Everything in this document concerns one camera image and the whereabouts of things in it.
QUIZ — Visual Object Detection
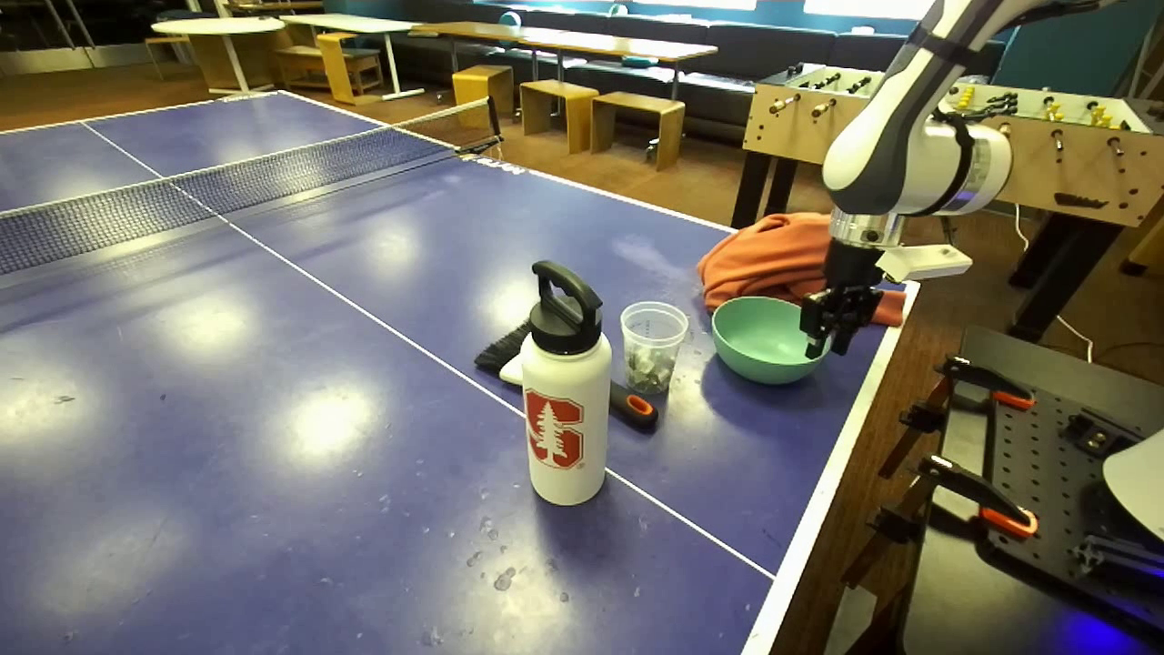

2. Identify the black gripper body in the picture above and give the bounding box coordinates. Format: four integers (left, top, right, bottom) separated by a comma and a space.
826, 241, 887, 322

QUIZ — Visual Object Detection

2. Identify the teal bowl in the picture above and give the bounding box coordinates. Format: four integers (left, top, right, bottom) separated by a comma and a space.
707, 291, 841, 388

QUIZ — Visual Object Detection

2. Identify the orange cloth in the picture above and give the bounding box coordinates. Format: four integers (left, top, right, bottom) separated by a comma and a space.
693, 211, 910, 330

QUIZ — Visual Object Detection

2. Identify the black orange clamp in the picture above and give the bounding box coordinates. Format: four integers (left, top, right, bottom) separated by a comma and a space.
872, 451, 1045, 544
902, 354, 1041, 436

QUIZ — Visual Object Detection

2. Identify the clear plastic cup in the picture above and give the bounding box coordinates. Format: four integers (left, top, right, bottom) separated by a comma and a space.
618, 297, 690, 399

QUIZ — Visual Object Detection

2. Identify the foosball table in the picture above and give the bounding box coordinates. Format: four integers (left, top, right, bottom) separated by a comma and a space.
727, 57, 1164, 344

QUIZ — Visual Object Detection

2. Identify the small black orange marker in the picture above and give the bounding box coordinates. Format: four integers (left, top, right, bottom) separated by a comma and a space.
607, 382, 664, 436

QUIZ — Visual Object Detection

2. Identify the black perforated work table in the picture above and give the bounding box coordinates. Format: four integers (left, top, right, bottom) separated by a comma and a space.
898, 322, 1164, 655

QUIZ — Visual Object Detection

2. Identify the white bottle with black lid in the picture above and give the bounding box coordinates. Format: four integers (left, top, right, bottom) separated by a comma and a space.
520, 257, 613, 508

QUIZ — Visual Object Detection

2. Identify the wooden stool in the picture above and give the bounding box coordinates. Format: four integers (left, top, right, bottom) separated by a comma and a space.
448, 62, 516, 122
516, 76, 604, 155
589, 87, 690, 171

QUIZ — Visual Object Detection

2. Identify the black flat object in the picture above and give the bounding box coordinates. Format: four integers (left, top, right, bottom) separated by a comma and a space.
470, 317, 538, 382

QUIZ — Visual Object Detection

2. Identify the white curved plate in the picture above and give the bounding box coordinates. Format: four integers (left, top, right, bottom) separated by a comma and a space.
1100, 425, 1164, 544

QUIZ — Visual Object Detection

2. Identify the long wooden table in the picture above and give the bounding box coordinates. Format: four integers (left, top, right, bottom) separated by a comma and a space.
281, 11, 725, 100

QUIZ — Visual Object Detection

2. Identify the wooden cabinet with shelf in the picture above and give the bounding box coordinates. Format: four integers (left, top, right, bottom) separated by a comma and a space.
268, 30, 388, 105

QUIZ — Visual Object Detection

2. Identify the table tennis net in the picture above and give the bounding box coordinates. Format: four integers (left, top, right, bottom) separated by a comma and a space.
0, 95, 505, 281

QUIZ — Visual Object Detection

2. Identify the round white table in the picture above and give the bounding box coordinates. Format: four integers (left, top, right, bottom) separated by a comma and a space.
149, 11, 292, 97

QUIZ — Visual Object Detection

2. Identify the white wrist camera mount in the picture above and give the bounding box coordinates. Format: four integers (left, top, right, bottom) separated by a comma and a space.
872, 241, 980, 286

